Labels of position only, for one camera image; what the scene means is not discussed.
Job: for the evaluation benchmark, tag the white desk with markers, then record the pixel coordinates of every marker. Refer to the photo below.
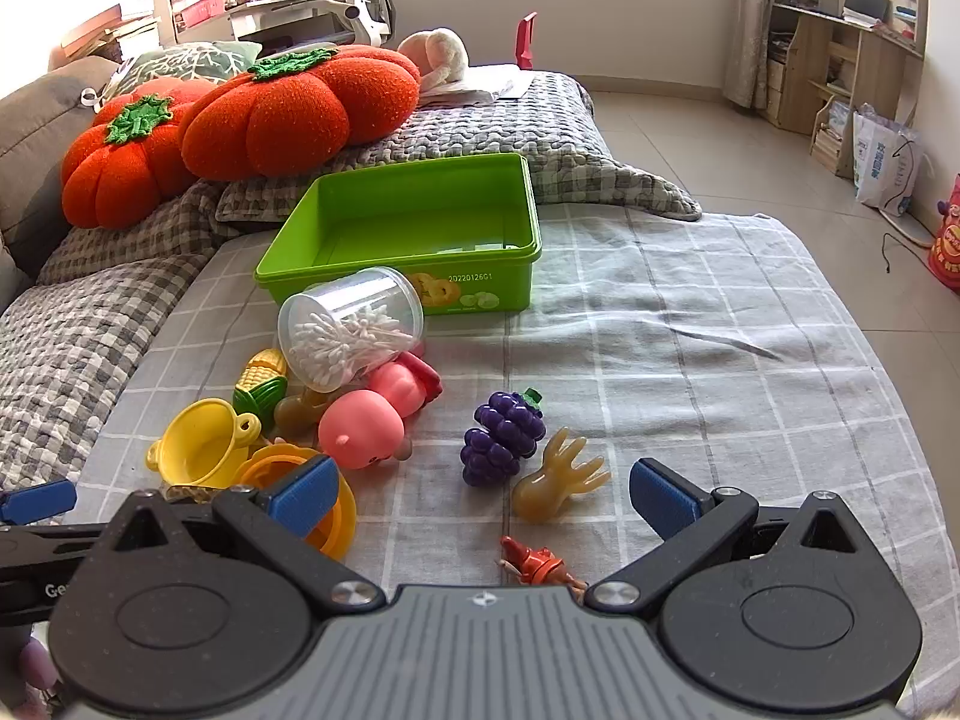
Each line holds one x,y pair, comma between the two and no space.
292,15

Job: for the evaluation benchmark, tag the pink white plush toy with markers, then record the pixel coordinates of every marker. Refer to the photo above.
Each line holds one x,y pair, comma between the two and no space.
442,52

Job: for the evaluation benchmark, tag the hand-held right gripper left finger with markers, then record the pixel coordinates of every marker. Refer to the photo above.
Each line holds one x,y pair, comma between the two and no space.
304,496

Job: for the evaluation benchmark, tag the white papers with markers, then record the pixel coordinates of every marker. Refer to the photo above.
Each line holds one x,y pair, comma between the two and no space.
480,82

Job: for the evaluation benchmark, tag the grey grid-patterned sheet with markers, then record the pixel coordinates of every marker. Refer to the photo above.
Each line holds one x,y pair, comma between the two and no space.
675,390

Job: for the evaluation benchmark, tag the red printed bag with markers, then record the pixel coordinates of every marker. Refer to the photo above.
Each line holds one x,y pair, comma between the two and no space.
946,247

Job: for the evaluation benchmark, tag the pink storage box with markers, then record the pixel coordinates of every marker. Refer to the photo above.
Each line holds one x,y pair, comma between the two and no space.
199,11

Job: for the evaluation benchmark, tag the black laptop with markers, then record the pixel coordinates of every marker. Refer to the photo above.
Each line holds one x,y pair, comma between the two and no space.
864,4

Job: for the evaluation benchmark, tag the person's left hand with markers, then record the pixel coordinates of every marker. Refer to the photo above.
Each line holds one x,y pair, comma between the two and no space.
34,671

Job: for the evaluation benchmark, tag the grey quilted checked blanket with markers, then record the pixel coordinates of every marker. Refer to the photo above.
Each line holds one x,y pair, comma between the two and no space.
487,127

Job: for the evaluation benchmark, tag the large orange pumpkin cushion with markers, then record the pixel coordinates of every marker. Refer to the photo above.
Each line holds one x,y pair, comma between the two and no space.
300,112

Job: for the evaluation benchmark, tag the stack of books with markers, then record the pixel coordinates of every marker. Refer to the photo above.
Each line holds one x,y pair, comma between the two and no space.
105,30

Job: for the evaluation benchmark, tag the amber hand-shaped rubber toy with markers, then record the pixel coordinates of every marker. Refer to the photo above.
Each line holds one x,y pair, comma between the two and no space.
547,491

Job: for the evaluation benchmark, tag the grey sofa backrest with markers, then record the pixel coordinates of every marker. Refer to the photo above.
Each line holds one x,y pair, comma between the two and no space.
30,150

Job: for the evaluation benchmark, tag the orange toy pot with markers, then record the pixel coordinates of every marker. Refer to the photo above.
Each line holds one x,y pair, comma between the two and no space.
259,469

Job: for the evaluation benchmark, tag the purple toy grapes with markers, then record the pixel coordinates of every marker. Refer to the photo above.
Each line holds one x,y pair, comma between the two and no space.
499,435

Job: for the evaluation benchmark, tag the small orange pumpkin cushion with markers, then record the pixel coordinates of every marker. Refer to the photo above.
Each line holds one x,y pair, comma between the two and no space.
120,165

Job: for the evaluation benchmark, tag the clear cotton swab jar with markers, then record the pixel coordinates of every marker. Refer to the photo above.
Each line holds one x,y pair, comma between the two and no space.
352,330

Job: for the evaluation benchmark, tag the green patterned pillow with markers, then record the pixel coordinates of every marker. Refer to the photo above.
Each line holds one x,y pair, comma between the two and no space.
187,64

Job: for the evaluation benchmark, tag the red chair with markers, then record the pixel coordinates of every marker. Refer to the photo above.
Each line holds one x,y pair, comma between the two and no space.
526,41

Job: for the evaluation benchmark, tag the toy corn cob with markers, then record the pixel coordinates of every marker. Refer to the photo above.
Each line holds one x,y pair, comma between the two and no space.
259,382

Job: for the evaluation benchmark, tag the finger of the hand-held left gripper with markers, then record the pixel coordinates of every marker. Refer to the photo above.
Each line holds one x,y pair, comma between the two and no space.
37,501

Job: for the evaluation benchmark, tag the pink red plastic toy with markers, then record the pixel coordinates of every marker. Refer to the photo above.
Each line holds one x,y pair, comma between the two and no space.
397,386

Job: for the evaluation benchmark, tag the small red figurine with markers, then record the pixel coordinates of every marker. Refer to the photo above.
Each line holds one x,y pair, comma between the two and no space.
536,562

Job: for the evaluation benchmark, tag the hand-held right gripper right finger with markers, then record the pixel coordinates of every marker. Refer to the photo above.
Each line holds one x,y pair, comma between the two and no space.
664,499

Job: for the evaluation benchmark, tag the beige curtain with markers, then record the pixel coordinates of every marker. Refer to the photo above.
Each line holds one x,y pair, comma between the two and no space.
750,22

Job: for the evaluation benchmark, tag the green plastic box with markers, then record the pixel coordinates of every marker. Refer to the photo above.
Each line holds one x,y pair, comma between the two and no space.
420,217

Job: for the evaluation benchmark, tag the wooden desk shelf unit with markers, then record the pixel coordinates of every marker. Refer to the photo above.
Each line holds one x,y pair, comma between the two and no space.
806,67

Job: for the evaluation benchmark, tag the white shopping bag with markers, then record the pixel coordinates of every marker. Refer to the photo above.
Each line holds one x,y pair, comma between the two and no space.
885,161

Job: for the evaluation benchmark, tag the yellow toy pot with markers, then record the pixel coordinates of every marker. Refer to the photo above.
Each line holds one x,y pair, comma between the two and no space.
199,442

